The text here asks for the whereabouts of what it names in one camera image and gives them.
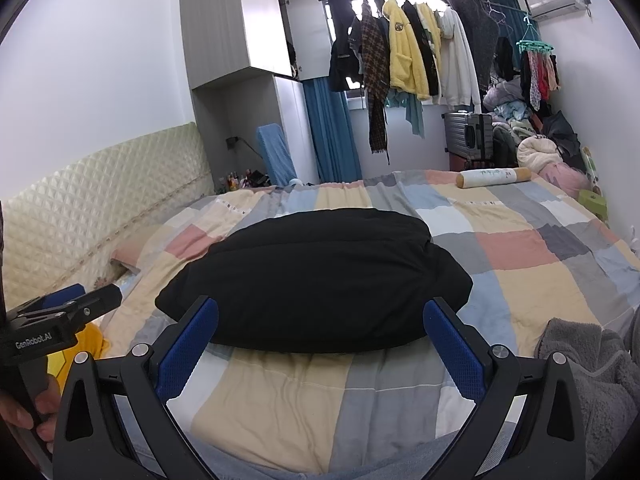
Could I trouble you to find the hanging small laundry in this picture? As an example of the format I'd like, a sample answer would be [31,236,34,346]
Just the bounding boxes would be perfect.
[520,50,561,111]

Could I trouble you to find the blue curtain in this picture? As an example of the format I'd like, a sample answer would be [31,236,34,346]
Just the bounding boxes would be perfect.
[303,77,363,184]

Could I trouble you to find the pink pillow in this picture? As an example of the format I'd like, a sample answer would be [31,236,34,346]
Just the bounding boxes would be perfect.
[111,225,168,273]

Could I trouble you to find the yellow fleece hoodie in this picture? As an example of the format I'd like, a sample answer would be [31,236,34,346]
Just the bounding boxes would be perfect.
[382,0,432,101]

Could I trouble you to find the yellow cloth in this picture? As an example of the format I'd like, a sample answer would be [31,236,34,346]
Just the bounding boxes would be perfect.
[47,322,104,378]

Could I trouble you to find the white hoodie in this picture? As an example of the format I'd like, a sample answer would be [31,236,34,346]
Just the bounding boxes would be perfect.
[437,7,482,111]

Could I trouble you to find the cream fleece bundle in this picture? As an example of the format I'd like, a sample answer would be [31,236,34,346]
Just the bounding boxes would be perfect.
[516,135,563,173]

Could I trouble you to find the cream quilted headboard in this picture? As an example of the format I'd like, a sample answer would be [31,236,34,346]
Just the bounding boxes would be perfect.
[0,121,216,313]

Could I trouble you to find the person's left hand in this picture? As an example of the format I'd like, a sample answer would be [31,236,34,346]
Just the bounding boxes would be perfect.
[0,373,63,456]

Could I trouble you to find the cluster of cosmetic bottles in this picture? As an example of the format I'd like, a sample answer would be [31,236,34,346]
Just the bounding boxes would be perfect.
[220,169,271,192]

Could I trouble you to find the dark grey coat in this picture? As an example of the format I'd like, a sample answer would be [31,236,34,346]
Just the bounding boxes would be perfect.
[445,0,501,91]

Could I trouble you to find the hanging black garment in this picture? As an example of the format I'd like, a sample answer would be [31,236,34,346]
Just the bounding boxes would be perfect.
[401,0,440,101]

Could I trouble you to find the black bag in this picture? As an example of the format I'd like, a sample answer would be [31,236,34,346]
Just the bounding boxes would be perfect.
[542,110,586,171]

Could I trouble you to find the silver suitcase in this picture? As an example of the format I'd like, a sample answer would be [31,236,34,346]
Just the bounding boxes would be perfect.
[442,110,496,171]

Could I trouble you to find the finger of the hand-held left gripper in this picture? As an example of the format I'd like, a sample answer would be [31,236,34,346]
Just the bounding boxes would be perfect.
[7,284,123,330]
[41,283,87,309]

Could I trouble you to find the brown plaid scarf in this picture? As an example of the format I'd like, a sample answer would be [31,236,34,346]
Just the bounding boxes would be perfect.
[361,0,392,163]

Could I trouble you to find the hanging black jacket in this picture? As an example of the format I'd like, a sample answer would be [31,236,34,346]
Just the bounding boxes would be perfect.
[327,0,366,93]

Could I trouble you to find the green stool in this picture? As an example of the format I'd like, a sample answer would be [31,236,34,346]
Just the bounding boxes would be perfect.
[577,190,609,222]

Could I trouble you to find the patchwork quilt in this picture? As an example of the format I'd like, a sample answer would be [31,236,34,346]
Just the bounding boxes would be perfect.
[100,169,640,476]

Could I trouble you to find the cream bolster pillow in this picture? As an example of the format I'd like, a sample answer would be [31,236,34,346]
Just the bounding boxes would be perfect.
[459,167,532,190]

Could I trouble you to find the grey wardrobe cabinet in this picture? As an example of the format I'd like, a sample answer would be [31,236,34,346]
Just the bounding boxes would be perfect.
[179,0,321,192]

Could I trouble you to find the black puffer jacket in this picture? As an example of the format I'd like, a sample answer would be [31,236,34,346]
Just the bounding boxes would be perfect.
[155,208,474,354]

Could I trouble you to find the pink plush cushion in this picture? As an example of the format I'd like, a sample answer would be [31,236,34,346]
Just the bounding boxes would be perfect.
[540,162,593,201]

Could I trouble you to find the teal hanging garment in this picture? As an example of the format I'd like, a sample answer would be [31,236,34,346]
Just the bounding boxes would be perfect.
[385,92,426,140]

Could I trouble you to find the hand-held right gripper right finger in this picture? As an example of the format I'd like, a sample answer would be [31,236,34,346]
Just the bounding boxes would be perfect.
[422,296,587,480]

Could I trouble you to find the grey fleece blanket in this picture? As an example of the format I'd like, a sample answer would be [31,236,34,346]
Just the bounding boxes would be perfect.
[535,305,640,480]

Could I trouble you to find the pile of clothes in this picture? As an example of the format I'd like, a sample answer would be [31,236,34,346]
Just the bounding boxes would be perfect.
[482,75,586,171]

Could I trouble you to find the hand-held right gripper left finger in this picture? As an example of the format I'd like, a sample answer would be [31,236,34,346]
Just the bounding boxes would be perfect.
[52,296,219,480]

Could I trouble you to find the green clip hanger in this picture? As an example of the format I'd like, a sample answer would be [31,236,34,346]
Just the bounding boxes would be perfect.
[515,15,557,56]

